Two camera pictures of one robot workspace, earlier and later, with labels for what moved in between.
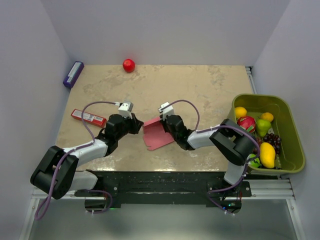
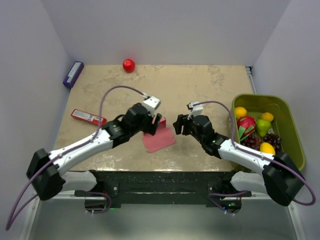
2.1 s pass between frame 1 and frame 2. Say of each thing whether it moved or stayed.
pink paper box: stayed
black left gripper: moved
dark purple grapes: stayed
